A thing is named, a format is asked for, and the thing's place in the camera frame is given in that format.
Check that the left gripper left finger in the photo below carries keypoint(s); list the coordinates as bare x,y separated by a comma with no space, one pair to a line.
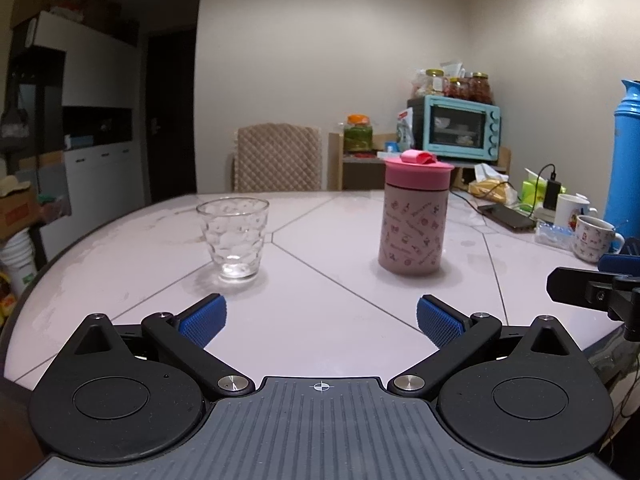
179,340

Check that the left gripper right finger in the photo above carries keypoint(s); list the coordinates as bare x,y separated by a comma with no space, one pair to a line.
461,341

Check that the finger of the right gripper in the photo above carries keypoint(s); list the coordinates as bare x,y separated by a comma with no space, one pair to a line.
620,264
615,294

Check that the pink Hello Kitty bottle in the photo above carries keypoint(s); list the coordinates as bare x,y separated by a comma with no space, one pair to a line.
413,230

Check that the pink bottle cap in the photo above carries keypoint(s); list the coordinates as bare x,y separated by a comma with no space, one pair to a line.
418,171

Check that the white printed mug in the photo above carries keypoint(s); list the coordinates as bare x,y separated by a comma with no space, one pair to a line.
593,238

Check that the blue thermos flask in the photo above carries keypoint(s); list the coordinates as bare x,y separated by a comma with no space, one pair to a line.
622,206

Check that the clear plastic swab box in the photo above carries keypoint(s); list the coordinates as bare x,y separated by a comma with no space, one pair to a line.
553,236

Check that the green tissue pack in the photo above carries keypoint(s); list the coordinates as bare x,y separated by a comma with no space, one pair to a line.
540,189

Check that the clear drinking glass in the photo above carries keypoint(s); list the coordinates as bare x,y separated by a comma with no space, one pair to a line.
234,230

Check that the black smartphone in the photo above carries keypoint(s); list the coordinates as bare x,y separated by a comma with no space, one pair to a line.
508,218

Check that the yellow snack bag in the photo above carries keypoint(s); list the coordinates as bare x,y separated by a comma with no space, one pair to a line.
490,185

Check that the white cabinet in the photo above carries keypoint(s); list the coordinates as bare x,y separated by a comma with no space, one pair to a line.
71,105

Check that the wooden shelf unit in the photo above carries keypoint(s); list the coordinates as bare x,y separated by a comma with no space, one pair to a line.
366,172

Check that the quilted beige chair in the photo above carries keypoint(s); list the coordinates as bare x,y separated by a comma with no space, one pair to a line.
277,158

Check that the cardboard box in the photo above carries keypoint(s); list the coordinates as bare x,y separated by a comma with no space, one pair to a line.
18,211

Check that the teal toaster oven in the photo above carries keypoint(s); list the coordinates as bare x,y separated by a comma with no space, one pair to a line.
456,129

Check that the green white snack packet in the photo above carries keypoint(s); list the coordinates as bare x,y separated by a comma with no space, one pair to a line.
404,130

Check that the green pickle jar orange lid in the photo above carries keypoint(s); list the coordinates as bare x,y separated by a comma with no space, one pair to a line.
358,134

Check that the red chili jar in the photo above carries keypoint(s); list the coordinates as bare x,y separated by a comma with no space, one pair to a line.
480,89
453,88

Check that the pale contents jar gold lid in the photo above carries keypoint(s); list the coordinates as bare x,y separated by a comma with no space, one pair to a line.
434,82

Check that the black charger with cable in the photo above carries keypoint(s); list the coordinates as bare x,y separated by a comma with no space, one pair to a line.
465,175

